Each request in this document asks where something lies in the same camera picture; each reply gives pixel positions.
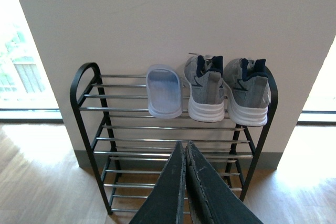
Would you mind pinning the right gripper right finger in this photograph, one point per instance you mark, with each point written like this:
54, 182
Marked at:
210, 199

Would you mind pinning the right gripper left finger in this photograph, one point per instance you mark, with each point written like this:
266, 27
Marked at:
165, 204

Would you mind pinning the grey sneaker one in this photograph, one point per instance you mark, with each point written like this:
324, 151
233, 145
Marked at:
204, 75
248, 91

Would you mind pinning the light blue slipper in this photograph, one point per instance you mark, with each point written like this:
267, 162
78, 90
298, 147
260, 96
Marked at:
164, 90

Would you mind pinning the black metal shoe rack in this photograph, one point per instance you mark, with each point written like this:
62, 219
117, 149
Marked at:
127, 147

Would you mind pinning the dark window frame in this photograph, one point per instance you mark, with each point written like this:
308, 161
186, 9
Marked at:
31, 116

